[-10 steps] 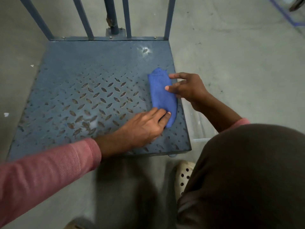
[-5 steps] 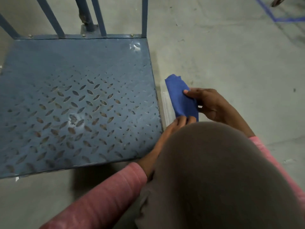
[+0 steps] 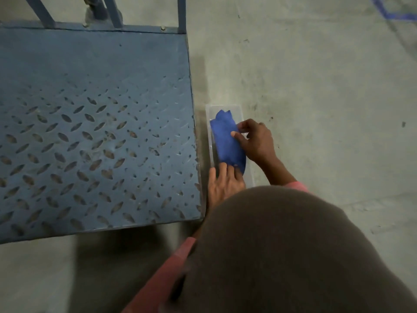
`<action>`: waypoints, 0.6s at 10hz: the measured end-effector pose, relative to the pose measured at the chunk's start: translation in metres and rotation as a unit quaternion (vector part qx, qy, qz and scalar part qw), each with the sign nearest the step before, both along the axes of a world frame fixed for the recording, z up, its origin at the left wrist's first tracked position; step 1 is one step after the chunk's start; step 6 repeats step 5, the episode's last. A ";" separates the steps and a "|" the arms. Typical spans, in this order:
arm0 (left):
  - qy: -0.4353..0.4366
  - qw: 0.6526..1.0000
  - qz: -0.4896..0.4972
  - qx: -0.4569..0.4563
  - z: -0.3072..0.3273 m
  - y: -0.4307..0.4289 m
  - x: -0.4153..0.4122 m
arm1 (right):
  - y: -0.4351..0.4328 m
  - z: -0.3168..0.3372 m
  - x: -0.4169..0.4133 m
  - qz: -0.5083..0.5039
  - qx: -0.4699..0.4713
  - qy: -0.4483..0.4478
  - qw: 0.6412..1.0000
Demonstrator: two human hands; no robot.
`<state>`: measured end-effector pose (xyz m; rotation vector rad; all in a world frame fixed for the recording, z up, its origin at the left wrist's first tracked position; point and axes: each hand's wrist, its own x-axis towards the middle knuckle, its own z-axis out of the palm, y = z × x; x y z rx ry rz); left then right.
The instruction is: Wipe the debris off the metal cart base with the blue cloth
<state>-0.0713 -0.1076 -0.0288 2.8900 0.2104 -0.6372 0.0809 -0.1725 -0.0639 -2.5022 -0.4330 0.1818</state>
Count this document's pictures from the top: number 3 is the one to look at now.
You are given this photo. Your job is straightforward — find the person's left hand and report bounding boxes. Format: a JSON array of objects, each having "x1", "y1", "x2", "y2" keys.
[{"x1": 207, "y1": 162, "x2": 247, "y2": 210}]

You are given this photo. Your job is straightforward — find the person's right hand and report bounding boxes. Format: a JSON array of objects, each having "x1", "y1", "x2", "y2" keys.
[{"x1": 230, "y1": 119, "x2": 278, "y2": 167}]

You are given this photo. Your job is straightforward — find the blue cleaning cloth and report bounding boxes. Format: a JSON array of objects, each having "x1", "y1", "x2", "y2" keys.
[{"x1": 209, "y1": 109, "x2": 248, "y2": 176}]

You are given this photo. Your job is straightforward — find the person's left forearm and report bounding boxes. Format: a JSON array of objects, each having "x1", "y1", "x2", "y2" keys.
[{"x1": 121, "y1": 236, "x2": 198, "y2": 313}]

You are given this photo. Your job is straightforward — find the person's right forearm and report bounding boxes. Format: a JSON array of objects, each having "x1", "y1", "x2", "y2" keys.
[{"x1": 260, "y1": 155, "x2": 310, "y2": 194}]

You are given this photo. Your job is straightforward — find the person's dark brown trousers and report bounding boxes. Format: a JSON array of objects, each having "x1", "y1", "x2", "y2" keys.
[{"x1": 159, "y1": 185, "x2": 417, "y2": 313}]

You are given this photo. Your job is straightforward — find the clear plastic container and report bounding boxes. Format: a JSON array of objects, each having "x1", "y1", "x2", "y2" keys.
[{"x1": 205, "y1": 103, "x2": 256, "y2": 190}]

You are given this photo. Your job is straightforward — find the blue floor tape strip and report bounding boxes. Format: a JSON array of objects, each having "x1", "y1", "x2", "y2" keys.
[{"x1": 370, "y1": 0, "x2": 417, "y2": 22}]

